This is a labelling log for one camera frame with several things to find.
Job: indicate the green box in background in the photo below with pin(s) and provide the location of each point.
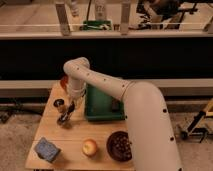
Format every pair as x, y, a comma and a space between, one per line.
96, 25

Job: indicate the black dish brush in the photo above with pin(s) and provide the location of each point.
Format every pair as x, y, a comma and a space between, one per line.
66, 115

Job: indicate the dark brown bowl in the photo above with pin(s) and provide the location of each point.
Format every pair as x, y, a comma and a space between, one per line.
118, 146

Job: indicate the red yellow apple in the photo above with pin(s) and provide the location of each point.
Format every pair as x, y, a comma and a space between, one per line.
89, 147

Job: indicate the small metal can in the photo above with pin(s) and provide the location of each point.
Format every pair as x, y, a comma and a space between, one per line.
59, 104

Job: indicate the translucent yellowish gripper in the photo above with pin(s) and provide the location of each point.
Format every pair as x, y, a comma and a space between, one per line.
76, 103

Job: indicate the black wheeled stand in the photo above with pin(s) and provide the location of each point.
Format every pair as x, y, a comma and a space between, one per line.
193, 129

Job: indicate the blue sponge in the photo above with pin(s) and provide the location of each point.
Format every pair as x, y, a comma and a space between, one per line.
46, 150

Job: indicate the dark block in tray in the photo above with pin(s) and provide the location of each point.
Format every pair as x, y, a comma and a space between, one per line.
115, 105

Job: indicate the green plastic tray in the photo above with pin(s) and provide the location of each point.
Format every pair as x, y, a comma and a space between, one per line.
98, 106

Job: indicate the red-brown bowl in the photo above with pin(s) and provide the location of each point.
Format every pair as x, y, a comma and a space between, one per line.
64, 82

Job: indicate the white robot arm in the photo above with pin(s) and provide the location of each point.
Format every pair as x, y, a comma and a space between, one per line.
150, 131

